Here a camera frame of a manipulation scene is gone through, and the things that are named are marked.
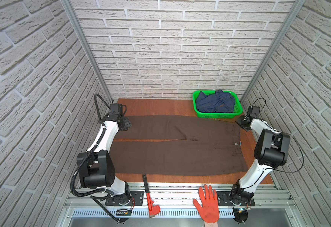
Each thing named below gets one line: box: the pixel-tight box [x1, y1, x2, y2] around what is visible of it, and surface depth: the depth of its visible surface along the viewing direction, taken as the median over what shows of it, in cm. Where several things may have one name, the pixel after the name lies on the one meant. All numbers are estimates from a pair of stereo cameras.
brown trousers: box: [111, 115, 250, 176], surface depth 94 cm
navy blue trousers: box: [195, 89, 236, 114], surface depth 113 cm
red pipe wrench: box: [142, 173, 161, 219], surface depth 72 cm
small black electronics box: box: [115, 208, 132, 216], surface depth 74 cm
